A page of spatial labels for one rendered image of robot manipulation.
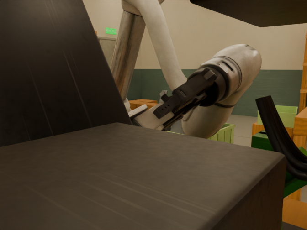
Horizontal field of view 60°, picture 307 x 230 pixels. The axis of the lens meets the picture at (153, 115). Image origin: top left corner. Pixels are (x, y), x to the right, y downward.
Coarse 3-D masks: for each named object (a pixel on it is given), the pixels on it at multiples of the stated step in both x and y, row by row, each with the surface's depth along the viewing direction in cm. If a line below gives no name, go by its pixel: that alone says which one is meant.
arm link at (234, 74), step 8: (208, 64) 54; (216, 64) 53; (224, 64) 54; (232, 64) 55; (224, 72) 53; (232, 72) 54; (240, 72) 56; (232, 80) 53; (240, 80) 56; (232, 88) 54; (224, 96) 55
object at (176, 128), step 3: (180, 120) 170; (174, 123) 173; (177, 123) 171; (180, 123) 170; (174, 126) 172; (177, 126) 171; (171, 129) 166; (174, 129) 165; (177, 129) 163; (180, 129) 162; (177, 132) 163; (180, 132) 161; (183, 132) 160
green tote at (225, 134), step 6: (222, 126) 166; (228, 126) 156; (234, 126) 160; (174, 132) 141; (222, 132) 151; (228, 132) 156; (210, 138) 140; (216, 138) 146; (222, 138) 151; (228, 138) 157
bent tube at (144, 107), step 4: (144, 104) 40; (136, 108) 38; (140, 108) 39; (144, 108) 39; (128, 112) 37; (132, 112) 38; (136, 112) 38; (140, 112) 39; (132, 116) 38; (136, 116) 39; (132, 124) 39
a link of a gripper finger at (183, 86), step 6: (204, 72) 46; (192, 78) 44; (198, 78) 44; (204, 78) 45; (210, 78) 45; (216, 78) 46; (186, 84) 43; (192, 84) 43; (198, 84) 44; (204, 84) 44; (174, 90) 41; (180, 90) 43; (186, 90) 42; (192, 90) 42; (198, 90) 43; (186, 96) 41; (192, 96) 43; (180, 102) 41
